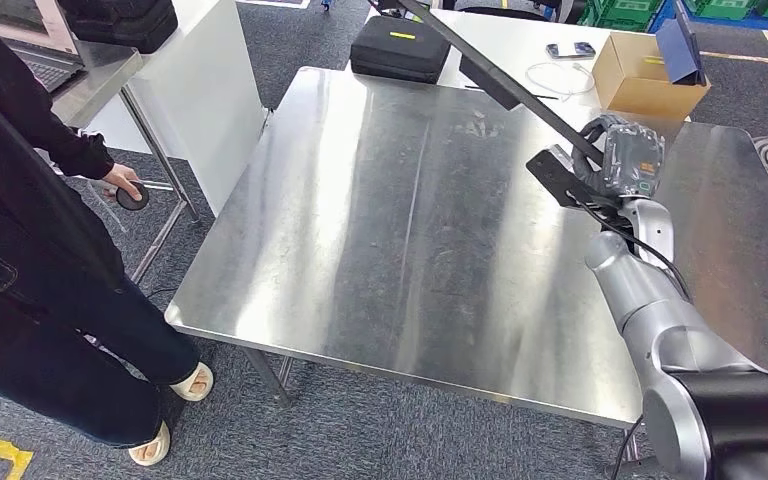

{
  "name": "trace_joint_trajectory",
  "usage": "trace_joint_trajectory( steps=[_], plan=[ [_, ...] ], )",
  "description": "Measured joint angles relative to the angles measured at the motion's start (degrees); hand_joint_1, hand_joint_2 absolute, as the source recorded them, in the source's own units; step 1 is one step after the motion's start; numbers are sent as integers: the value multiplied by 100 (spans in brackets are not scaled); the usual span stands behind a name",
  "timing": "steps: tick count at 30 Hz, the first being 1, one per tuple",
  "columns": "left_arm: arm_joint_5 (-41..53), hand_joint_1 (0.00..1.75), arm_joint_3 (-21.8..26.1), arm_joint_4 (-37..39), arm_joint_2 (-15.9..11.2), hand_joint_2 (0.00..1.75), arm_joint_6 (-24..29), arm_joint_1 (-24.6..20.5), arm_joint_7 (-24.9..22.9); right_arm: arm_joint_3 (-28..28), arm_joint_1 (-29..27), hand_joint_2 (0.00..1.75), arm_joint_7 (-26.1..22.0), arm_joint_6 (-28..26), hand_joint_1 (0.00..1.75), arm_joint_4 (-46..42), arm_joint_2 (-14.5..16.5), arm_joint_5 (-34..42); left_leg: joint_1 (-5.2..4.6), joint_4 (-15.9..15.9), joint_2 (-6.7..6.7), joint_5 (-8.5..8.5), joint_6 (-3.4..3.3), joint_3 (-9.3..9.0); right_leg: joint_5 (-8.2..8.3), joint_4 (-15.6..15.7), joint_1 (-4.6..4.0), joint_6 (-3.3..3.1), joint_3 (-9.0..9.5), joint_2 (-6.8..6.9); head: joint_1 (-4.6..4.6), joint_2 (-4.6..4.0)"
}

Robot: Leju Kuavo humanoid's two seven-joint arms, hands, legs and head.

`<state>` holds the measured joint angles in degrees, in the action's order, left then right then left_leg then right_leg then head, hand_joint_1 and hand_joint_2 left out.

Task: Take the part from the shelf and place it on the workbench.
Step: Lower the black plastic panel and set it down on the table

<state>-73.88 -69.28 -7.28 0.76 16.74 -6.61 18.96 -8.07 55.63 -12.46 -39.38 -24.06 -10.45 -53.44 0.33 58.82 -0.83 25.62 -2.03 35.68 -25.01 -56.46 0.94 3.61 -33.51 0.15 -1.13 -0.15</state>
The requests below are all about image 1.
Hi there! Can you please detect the steel laptop desk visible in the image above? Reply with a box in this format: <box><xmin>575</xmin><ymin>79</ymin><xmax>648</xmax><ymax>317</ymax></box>
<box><xmin>0</xmin><ymin>36</ymin><xmax>203</xmax><ymax>286</ymax></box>

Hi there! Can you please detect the person's hand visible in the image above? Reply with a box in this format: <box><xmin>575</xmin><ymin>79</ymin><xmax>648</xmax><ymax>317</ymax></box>
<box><xmin>102</xmin><ymin>163</ymin><xmax>145</xmax><ymax>202</ymax></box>

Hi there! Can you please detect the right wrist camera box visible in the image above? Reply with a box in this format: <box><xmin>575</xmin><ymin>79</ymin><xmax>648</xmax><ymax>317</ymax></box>
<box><xmin>526</xmin><ymin>144</ymin><xmax>620</xmax><ymax>215</ymax></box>

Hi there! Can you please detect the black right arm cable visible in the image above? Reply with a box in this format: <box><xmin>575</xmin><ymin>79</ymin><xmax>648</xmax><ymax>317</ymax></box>
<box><xmin>566</xmin><ymin>190</ymin><xmax>692</xmax><ymax>480</ymax></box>

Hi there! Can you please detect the blue metal shelf rack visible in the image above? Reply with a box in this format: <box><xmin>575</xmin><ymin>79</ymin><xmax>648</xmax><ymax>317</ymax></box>
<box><xmin>648</xmin><ymin>0</ymin><xmax>768</xmax><ymax>36</ymax></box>

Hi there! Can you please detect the white table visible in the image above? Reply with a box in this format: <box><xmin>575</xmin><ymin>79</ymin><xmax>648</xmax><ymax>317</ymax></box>
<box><xmin>344</xmin><ymin>6</ymin><xmax>690</xmax><ymax>124</ymax></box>

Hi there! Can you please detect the white coiled cable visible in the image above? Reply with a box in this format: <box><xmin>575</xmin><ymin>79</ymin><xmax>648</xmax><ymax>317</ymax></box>
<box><xmin>524</xmin><ymin>61</ymin><xmax>596</xmax><ymax>101</ymax></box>

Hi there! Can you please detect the brown cardboard box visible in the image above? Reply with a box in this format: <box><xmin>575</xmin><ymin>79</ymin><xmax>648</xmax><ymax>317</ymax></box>
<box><xmin>591</xmin><ymin>31</ymin><xmax>712</xmax><ymax>122</ymax></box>

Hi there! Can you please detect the blue folder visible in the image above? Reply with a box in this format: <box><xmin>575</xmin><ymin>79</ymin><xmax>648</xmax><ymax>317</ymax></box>
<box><xmin>655</xmin><ymin>0</ymin><xmax>708</xmax><ymax>87</ymax></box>

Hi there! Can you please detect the silver laptop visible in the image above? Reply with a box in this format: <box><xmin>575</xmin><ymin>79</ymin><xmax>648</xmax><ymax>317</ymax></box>
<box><xmin>0</xmin><ymin>0</ymin><xmax>87</xmax><ymax>94</ymax></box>

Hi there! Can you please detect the black plastic mounting plate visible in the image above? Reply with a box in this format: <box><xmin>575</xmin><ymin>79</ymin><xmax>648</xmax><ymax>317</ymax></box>
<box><xmin>380</xmin><ymin>0</ymin><xmax>605</xmax><ymax>167</ymax></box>

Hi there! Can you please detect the person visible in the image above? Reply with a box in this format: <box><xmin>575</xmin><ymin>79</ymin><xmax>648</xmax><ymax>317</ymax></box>
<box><xmin>0</xmin><ymin>0</ymin><xmax>215</xmax><ymax>468</ymax></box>

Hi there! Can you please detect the white floor tape square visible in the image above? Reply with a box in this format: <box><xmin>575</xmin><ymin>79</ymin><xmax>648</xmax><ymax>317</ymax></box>
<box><xmin>234</xmin><ymin>0</ymin><xmax>312</xmax><ymax>10</ymax></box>

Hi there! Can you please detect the smartphone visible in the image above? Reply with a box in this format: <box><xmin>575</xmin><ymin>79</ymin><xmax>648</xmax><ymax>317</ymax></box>
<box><xmin>545</xmin><ymin>41</ymin><xmax>597</xmax><ymax>61</ymax></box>

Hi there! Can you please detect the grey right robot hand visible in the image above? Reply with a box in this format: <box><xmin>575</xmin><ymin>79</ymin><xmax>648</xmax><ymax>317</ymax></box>
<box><xmin>570</xmin><ymin>113</ymin><xmax>668</xmax><ymax>200</ymax></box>

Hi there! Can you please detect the flat black item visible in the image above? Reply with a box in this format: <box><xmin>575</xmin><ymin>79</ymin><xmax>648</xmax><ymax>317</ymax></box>
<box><xmin>349</xmin><ymin>14</ymin><xmax>453</xmax><ymax>85</ymax></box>

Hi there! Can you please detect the small black round object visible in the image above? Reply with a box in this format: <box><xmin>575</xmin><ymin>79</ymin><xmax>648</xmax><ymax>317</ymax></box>
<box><xmin>116</xmin><ymin>182</ymin><xmax>151</xmax><ymax>212</ymax></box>

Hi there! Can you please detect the black bag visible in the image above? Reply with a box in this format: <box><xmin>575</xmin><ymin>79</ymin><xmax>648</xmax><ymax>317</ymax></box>
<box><xmin>55</xmin><ymin>0</ymin><xmax>180</xmax><ymax>56</ymax></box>

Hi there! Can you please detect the stainless steel workbench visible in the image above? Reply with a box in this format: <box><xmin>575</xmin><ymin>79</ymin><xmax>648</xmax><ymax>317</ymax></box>
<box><xmin>163</xmin><ymin>66</ymin><xmax>768</xmax><ymax>465</ymax></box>

